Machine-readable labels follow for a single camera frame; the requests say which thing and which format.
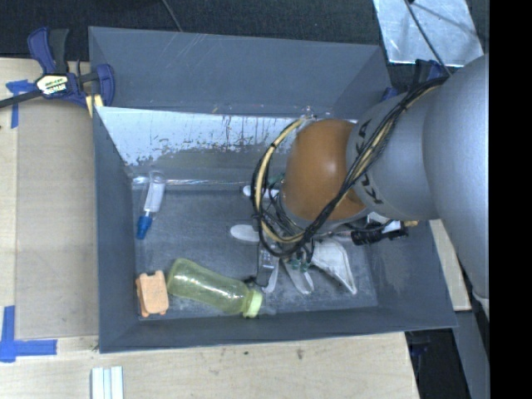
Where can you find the small white plastic piece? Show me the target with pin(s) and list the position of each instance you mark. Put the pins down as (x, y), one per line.
(248, 190)

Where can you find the black cylinder on white bracket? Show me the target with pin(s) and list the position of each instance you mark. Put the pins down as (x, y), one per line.
(367, 237)

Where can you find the clear syringe with blue tip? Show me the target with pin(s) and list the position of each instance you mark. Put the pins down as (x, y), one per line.
(153, 198)

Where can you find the orange sponge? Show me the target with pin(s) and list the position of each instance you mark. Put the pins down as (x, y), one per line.
(152, 293)

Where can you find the yellow-green clear plastic bottle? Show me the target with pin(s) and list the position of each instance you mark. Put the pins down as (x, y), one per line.
(208, 286)

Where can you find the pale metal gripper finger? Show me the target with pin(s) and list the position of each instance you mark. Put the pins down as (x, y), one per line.
(272, 281)
(302, 282)

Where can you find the grey metal bin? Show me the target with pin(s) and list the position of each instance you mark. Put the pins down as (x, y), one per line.
(199, 73)

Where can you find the white oval plastic piece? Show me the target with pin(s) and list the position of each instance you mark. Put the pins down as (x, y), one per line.
(243, 233)

